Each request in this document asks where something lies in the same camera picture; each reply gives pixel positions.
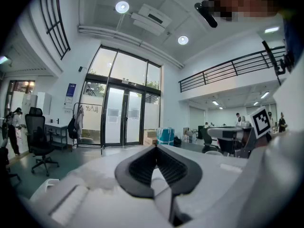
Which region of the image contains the person's navy shirt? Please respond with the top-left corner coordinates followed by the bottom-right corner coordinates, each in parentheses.
top-left (282, 15), bottom-right (298, 66)

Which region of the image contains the black head camera mount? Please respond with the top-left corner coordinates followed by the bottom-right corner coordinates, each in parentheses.
top-left (194, 2), bottom-right (219, 29)

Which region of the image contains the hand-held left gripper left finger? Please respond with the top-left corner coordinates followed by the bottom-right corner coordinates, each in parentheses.
top-left (114, 144), bottom-right (157, 199)

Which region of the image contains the black headrest office chair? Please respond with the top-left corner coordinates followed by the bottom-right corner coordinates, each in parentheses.
top-left (25, 107), bottom-right (60, 177)

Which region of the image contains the black window railing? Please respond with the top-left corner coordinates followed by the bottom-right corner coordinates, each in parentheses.
top-left (39, 0), bottom-right (71, 60)

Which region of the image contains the black hanging backpack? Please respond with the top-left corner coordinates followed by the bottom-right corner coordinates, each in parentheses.
top-left (67, 117), bottom-right (78, 140)

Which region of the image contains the white shelf desk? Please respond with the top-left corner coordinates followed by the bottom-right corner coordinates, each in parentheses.
top-left (45, 122), bottom-right (69, 151)

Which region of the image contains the grey hanging jacket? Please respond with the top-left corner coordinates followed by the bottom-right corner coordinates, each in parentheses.
top-left (75, 105), bottom-right (85, 137)

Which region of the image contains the black balcony railing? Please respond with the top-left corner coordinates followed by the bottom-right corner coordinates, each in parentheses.
top-left (178, 46), bottom-right (285, 93)

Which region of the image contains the glass double door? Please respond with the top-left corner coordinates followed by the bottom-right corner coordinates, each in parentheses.
top-left (101, 85), bottom-right (145, 147)

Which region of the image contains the blue wall poster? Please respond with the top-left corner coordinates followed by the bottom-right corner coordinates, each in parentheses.
top-left (64, 83), bottom-right (77, 104)

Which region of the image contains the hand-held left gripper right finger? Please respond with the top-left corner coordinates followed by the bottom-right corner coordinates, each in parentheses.
top-left (156, 144), bottom-right (203, 197)

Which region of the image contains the white ceiling air conditioner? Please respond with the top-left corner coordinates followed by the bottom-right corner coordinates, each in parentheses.
top-left (130, 3), bottom-right (172, 37)

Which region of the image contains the person's head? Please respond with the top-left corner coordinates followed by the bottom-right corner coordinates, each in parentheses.
top-left (209, 0), bottom-right (280, 21)

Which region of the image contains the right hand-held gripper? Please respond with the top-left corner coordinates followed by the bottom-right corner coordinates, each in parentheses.
top-left (207, 106), bottom-right (273, 158)

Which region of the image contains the black coat rack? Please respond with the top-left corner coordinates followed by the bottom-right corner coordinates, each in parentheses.
top-left (72, 103), bottom-right (105, 150)

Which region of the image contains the cardboard box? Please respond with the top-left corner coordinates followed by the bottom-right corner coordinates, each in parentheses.
top-left (143, 129), bottom-right (158, 146)

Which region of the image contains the grey shell chair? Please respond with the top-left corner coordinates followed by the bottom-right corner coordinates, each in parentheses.
top-left (204, 150), bottom-right (224, 157)

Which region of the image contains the blue wrapped package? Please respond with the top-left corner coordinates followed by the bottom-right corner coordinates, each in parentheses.
top-left (156, 127), bottom-right (175, 146)

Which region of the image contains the white cabinet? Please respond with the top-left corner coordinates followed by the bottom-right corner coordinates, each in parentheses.
top-left (37, 92), bottom-right (52, 116)

